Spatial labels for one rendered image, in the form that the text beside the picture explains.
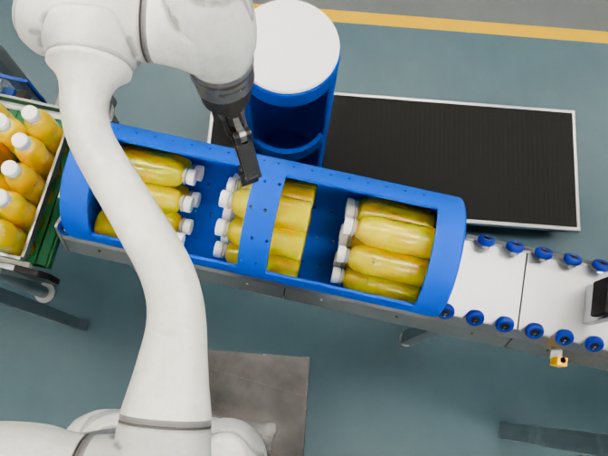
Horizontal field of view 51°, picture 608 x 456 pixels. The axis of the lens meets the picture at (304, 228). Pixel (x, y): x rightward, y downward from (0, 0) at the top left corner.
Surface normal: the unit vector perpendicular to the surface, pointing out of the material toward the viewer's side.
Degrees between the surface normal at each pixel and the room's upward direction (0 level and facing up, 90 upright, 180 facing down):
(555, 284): 0
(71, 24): 12
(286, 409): 4
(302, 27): 0
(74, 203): 39
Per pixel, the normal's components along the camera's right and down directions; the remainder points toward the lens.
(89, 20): 0.07, -0.04
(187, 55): -0.18, 0.90
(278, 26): 0.04, -0.25
